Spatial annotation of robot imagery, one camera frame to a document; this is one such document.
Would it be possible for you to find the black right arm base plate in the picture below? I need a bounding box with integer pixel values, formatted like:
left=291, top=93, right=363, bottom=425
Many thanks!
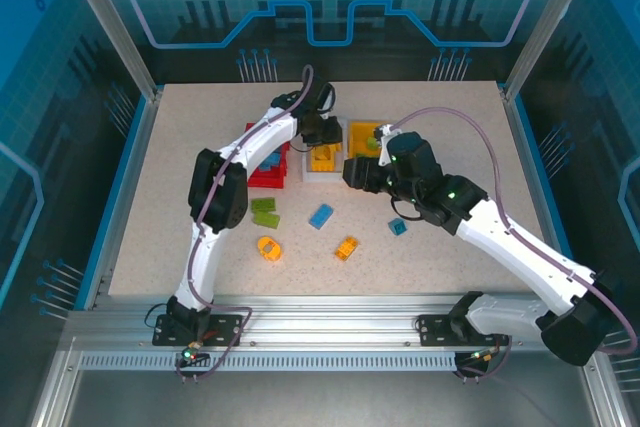
left=417, top=314, right=510, bottom=347

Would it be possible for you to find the white plastic bin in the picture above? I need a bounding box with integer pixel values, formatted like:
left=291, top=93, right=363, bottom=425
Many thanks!
left=301, top=116, right=349, bottom=183

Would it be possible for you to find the blue aluminium table side rail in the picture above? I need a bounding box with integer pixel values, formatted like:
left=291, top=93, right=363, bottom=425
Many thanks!
left=502, top=86, right=591, bottom=311
left=74, top=89, right=164, bottom=311

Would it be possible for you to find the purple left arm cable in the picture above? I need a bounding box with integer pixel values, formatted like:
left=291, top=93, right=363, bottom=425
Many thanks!
left=174, top=64, right=316, bottom=384

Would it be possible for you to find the yellow round lego piece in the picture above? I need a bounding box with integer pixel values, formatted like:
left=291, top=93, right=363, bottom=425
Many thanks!
left=256, top=236, right=284, bottom=262

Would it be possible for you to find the slotted grey cable duct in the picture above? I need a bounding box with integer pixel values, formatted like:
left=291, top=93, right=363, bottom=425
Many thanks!
left=79, top=350, right=459, bottom=373

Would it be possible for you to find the yellow lego window frame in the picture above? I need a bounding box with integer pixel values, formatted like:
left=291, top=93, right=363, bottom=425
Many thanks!
left=309, top=144, right=339, bottom=172

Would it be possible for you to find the aluminium frame bar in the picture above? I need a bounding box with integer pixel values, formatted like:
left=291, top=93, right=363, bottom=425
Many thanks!
left=29, top=336, right=81, bottom=427
left=579, top=336, right=631, bottom=427

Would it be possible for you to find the yellow plastic bin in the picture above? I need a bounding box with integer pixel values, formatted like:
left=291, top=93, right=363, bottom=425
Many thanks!
left=347, top=119, right=396, bottom=161

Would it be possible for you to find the aluminium frame post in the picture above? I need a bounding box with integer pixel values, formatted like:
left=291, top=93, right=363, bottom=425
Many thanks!
left=53, top=0, right=164, bottom=101
left=502, top=0, right=604, bottom=101

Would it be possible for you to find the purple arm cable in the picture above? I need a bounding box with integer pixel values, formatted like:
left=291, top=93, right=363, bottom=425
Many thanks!
left=389, top=107, right=640, bottom=383
left=174, top=64, right=316, bottom=384

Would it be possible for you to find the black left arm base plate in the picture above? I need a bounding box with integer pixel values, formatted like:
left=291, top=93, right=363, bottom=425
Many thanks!
left=152, top=313, right=245, bottom=348

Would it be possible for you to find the aluminium mounting rail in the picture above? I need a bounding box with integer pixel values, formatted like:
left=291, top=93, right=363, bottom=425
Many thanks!
left=67, top=293, right=604, bottom=354

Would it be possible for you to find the yellow lego brick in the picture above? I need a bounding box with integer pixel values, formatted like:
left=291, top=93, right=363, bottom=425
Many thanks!
left=334, top=235, right=361, bottom=262

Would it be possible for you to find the red plastic bin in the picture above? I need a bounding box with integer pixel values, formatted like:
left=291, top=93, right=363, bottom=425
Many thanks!
left=244, top=121, right=292, bottom=190

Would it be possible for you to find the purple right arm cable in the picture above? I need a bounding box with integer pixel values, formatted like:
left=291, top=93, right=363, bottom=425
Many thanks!
left=389, top=107, right=640, bottom=383

